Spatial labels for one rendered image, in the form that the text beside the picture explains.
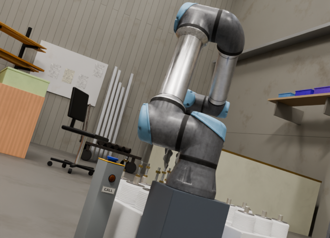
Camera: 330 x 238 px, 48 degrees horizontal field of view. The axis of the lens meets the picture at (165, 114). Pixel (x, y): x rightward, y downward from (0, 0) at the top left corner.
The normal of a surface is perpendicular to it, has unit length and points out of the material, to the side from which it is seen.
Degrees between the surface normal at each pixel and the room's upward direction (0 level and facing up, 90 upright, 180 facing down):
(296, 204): 90
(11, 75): 90
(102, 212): 90
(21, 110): 90
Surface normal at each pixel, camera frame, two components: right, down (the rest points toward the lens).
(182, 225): 0.35, -0.02
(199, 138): -0.15, -0.13
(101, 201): 0.58, 0.07
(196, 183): 0.18, -0.38
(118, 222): -0.76, -0.30
